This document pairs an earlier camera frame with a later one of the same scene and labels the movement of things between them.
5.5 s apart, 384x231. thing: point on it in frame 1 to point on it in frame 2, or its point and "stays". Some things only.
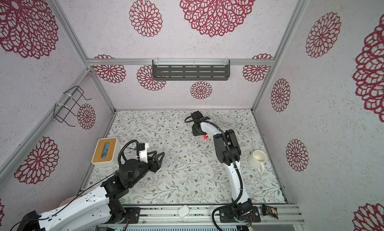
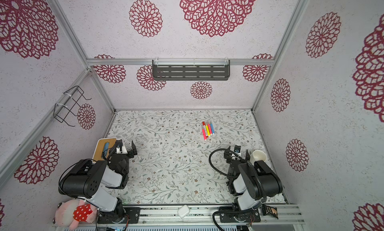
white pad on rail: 183,211 stays
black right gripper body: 195,132 to 229,156
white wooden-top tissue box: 106,153 stays
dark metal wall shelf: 190,70 stays
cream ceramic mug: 256,160 stays
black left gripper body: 145,168 to 131,154
